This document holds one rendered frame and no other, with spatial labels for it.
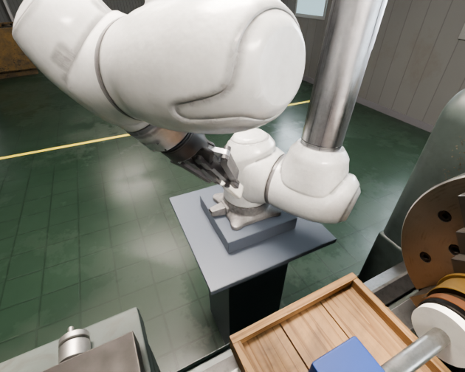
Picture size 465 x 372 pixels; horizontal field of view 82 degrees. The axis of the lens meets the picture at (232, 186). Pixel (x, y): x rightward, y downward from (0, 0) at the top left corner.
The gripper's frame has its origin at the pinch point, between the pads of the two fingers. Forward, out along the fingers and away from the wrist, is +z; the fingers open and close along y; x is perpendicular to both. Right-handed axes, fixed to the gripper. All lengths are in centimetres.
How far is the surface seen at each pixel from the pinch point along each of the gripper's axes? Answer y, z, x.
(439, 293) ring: 34.7, -1.3, -15.0
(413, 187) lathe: 33.6, 22.7, 10.8
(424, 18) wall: 56, 205, 303
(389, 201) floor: 26, 189, 76
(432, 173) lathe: 36.8, 18.3, 12.1
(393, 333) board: 29.8, 20.0, -20.8
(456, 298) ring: 36.1, -2.5, -15.4
